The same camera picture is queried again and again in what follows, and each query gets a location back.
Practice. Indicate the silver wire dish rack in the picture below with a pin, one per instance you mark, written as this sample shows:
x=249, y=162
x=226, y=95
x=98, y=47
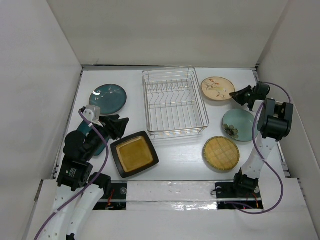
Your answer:
x=174, y=106

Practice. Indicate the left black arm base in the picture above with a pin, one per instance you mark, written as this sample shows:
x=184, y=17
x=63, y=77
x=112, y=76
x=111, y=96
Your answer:
x=116, y=199

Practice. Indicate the dark teal oval plate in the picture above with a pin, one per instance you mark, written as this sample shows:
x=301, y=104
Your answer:
x=85, y=129

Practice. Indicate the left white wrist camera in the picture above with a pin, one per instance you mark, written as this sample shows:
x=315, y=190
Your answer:
x=92, y=114

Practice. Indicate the light green flower plate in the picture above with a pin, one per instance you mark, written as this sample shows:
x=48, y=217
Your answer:
x=238, y=124

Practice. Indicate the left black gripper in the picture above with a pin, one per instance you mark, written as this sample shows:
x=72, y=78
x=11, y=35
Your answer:
x=118, y=125

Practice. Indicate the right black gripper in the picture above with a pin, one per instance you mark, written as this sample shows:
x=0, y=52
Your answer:
x=238, y=95

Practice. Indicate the woven bamboo round plate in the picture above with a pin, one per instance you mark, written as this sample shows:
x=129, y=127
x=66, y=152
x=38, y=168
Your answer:
x=221, y=153

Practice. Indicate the beige floral round plate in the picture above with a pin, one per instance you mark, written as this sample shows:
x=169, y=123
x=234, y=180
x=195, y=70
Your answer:
x=217, y=88

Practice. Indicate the black square amber plate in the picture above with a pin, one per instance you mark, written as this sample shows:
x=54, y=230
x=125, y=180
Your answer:
x=134, y=154

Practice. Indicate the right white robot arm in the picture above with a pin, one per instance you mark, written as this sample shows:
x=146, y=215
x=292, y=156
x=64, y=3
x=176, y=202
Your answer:
x=272, y=123

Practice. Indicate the dark teal round plate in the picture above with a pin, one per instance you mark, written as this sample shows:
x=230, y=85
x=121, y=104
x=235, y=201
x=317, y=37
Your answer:
x=110, y=98

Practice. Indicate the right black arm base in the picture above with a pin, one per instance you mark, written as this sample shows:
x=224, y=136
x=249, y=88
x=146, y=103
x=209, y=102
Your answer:
x=228, y=199

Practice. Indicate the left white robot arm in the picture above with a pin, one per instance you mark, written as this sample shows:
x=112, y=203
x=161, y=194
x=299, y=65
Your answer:
x=78, y=188

